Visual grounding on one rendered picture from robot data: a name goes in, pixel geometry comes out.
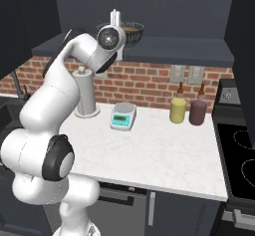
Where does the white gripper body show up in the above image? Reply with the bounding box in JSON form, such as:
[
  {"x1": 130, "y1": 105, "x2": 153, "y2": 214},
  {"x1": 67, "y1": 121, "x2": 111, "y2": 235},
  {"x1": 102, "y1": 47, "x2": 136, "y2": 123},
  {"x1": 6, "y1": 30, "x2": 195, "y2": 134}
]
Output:
[{"x1": 110, "y1": 8, "x2": 128, "y2": 62}]

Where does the dark bowl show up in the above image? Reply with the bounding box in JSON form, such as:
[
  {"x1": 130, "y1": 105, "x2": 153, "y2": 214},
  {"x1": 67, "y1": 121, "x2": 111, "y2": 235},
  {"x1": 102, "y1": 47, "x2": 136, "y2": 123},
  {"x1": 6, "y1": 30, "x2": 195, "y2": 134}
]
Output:
[{"x1": 96, "y1": 21, "x2": 146, "y2": 51}]

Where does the dark tall cabinet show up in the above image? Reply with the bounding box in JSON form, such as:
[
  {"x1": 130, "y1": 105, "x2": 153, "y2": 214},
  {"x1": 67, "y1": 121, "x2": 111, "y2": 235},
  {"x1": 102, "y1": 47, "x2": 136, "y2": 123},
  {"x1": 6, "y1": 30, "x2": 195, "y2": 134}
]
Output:
[{"x1": 223, "y1": 0, "x2": 255, "y2": 148}]

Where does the dark base cabinet door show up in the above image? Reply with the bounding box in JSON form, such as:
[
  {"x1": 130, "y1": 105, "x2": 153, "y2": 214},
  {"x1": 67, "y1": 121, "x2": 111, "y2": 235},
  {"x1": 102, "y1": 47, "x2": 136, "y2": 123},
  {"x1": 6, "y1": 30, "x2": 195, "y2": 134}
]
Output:
[{"x1": 144, "y1": 189, "x2": 223, "y2": 236}]

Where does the dark base cabinet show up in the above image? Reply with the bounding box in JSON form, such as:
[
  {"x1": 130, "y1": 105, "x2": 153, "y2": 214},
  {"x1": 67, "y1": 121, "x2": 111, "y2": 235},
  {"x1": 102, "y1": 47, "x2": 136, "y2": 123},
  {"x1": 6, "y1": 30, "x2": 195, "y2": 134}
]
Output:
[{"x1": 0, "y1": 166, "x2": 54, "y2": 236}]

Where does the white paper towel holder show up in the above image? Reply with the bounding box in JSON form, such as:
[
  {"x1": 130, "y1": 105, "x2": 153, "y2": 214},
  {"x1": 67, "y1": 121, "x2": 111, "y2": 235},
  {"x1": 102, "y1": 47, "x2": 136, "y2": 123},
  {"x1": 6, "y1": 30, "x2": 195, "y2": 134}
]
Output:
[{"x1": 73, "y1": 66, "x2": 102, "y2": 119}]

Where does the teal kitchen scale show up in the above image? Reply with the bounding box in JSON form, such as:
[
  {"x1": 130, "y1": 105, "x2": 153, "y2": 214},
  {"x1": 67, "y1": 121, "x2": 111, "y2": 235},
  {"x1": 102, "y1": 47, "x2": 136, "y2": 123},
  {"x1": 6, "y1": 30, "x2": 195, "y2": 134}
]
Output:
[{"x1": 110, "y1": 102, "x2": 137, "y2": 132}]

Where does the yellow squeeze bottle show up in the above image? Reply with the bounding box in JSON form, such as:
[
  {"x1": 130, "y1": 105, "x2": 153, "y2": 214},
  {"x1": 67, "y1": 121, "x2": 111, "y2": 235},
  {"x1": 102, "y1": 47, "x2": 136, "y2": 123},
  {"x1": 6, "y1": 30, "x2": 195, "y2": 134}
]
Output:
[{"x1": 168, "y1": 81, "x2": 188, "y2": 124}]

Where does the dark sink faucet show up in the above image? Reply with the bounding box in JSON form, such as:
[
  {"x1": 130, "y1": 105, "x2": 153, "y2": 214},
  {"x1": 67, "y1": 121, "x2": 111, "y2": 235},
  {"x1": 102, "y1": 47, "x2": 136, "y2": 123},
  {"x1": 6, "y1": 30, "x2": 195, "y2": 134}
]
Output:
[{"x1": 10, "y1": 70, "x2": 33, "y2": 103}]

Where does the maroon squeeze bottle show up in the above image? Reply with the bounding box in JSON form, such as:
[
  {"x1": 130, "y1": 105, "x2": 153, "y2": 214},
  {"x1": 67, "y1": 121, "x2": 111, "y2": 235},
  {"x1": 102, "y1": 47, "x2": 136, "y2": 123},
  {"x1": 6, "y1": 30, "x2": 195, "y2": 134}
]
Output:
[{"x1": 188, "y1": 83, "x2": 209, "y2": 126}]

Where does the dark sink basin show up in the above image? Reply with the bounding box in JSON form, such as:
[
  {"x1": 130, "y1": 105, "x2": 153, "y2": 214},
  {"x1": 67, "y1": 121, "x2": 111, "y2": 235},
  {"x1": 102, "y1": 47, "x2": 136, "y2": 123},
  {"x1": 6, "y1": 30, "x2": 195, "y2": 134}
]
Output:
[{"x1": 0, "y1": 95, "x2": 28, "y2": 138}]

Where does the black cooking range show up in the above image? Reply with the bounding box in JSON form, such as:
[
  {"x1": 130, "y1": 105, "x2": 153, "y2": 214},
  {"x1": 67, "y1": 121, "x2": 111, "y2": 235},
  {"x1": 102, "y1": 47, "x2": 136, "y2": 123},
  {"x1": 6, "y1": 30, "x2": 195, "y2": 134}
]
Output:
[{"x1": 211, "y1": 78, "x2": 255, "y2": 236}]

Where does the grey dishwasher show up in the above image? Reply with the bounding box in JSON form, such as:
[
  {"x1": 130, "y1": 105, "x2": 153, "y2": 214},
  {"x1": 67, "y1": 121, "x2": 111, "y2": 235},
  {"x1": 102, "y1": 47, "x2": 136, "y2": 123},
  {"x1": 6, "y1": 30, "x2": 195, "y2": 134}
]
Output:
[{"x1": 43, "y1": 179, "x2": 149, "y2": 236}]

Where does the dark open wall cabinet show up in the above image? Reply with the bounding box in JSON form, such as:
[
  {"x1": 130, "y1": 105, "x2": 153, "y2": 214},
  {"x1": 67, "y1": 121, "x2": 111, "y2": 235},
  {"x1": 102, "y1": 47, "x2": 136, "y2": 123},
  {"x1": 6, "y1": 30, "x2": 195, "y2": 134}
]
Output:
[{"x1": 14, "y1": 0, "x2": 255, "y2": 69}]

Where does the dark wall cabinet door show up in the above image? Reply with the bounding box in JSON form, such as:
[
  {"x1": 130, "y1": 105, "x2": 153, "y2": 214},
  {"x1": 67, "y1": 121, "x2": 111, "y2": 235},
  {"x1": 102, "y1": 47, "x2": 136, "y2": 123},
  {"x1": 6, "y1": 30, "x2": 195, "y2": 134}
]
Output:
[{"x1": 0, "y1": 0, "x2": 63, "y2": 81}]

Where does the dark dishwasher handle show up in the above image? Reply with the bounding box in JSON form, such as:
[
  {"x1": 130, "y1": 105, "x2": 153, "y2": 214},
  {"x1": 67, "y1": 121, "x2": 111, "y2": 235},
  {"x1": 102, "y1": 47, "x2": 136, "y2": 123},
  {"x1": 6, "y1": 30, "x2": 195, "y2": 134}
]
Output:
[{"x1": 97, "y1": 193, "x2": 134, "y2": 207}]

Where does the grey cabinet door handle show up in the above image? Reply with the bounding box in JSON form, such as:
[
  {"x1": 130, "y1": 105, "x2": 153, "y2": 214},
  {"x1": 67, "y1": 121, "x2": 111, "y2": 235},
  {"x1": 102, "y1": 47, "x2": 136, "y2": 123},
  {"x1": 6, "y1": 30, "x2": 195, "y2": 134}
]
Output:
[{"x1": 147, "y1": 191, "x2": 156, "y2": 228}]

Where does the grey oven handle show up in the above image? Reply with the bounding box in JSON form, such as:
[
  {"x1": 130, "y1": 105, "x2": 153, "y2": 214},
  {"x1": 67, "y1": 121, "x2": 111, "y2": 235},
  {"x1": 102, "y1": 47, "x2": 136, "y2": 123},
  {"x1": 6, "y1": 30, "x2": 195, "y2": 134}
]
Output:
[{"x1": 221, "y1": 208, "x2": 255, "y2": 232}]

